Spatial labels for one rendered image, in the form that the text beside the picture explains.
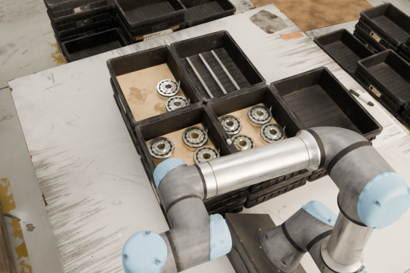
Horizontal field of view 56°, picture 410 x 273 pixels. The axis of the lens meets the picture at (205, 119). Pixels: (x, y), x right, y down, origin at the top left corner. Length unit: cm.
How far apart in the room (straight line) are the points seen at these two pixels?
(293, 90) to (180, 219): 118
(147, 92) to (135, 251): 114
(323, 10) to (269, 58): 183
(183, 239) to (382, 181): 41
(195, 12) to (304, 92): 140
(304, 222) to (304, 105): 66
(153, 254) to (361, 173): 45
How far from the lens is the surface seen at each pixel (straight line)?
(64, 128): 184
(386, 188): 84
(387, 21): 330
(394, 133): 200
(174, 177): 77
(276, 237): 130
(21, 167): 267
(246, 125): 163
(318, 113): 175
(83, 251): 153
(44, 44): 344
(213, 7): 303
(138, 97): 172
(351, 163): 86
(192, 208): 73
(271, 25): 237
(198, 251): 70
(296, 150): 86
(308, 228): 125
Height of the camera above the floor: 209
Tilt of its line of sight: 51 degrees down
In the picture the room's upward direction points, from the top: 4 degrees clockwise
